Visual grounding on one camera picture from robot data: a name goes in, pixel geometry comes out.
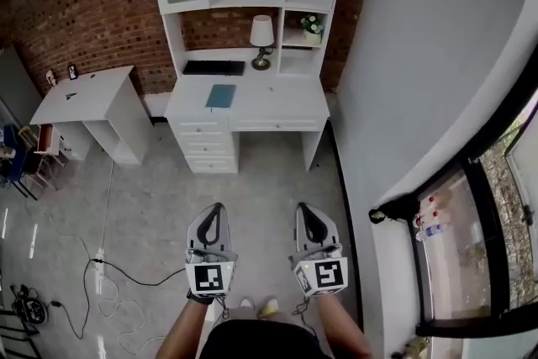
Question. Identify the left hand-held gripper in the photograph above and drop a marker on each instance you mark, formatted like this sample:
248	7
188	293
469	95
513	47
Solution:
208	277

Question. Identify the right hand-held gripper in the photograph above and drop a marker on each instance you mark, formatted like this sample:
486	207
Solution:
325	273

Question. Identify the person's right forearm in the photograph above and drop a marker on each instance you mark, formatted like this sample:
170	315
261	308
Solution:
340	328

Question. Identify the person's left forearm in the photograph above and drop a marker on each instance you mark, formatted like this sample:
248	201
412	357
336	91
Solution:
183	328

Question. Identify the white desk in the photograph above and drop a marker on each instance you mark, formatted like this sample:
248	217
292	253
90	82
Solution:
260	103

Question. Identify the black wristband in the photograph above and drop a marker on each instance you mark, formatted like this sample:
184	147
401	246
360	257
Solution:
201	297

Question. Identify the person's left shoe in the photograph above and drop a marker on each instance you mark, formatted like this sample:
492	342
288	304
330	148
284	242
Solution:
246	302

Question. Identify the person's shoe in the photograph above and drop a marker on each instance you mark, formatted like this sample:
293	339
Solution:
269	307
246	302

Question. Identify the person's right shoe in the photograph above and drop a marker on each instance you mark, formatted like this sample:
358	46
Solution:
269	307

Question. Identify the person's beige trousers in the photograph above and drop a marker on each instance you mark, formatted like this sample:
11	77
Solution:
252	313

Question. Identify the white power strip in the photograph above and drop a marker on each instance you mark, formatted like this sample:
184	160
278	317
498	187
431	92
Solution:
100	257

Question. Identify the red cap plastic bottle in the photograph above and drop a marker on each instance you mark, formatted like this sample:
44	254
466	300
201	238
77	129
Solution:
426	218
437	202

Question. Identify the blue label plastic bottle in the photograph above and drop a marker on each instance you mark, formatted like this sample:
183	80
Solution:
433	231

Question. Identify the person's black shirt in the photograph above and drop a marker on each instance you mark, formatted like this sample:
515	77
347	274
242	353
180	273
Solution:
265	342

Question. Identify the teal notebook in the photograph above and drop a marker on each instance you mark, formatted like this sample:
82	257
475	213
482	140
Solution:
221	97

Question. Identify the black power adapter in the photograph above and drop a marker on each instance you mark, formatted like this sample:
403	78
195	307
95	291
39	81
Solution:
55	303

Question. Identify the black keyboard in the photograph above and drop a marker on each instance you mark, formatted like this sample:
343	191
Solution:
213	67

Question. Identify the small white side table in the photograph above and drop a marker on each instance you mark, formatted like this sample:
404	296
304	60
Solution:
84	101

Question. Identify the wooden chair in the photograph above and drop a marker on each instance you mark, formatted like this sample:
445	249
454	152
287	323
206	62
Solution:
44	147

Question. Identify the black floor device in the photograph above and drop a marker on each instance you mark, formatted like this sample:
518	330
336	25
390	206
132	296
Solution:
29	307

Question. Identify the small black tool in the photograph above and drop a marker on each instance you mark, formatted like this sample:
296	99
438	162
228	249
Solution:
70	95

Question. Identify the potted flower plant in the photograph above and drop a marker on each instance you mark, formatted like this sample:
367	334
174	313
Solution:
312	31

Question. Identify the white shade table lamp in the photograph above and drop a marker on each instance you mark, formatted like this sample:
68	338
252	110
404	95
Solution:
261	31

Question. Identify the small pale figurine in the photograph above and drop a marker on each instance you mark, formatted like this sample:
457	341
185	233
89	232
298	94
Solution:
51	76

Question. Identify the black clamp bracket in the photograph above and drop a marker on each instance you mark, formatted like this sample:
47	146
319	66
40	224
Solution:
393	210

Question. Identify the black window frame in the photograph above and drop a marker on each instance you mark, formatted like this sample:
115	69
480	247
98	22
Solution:
496	256

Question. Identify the small black picture frame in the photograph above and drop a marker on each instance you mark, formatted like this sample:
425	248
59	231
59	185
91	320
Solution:
73	71

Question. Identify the blue frame cart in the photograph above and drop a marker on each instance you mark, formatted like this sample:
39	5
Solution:
10	155

